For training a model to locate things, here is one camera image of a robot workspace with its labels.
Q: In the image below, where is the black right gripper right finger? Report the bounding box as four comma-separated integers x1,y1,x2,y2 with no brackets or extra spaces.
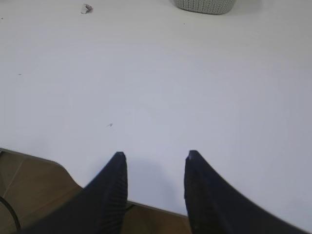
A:
184,150,304,234

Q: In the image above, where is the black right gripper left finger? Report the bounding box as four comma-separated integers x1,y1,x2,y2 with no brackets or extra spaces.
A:
20,152,128,234

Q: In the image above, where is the green woven plastic basket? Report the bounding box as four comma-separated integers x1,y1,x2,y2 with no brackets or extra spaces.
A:
174,0,236,15

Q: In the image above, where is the small torn paper bit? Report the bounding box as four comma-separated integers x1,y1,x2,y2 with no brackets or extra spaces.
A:
81,4,93,14

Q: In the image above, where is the black floor cable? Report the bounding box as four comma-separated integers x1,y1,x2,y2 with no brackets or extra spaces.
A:
0,195,21,232

